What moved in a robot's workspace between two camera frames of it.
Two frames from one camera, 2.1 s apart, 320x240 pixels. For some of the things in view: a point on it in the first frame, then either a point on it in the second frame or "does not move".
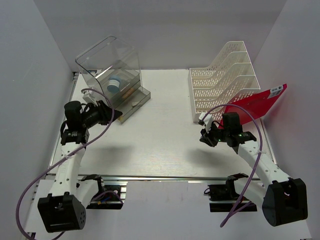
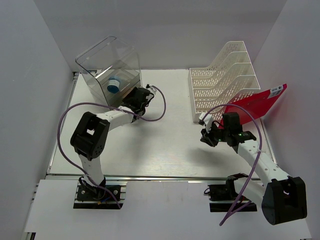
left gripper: [104, 111] → [131, 94]
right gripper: [206, 137] does not move
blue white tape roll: [114, 83] does not move
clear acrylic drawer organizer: [113, 68] does not move
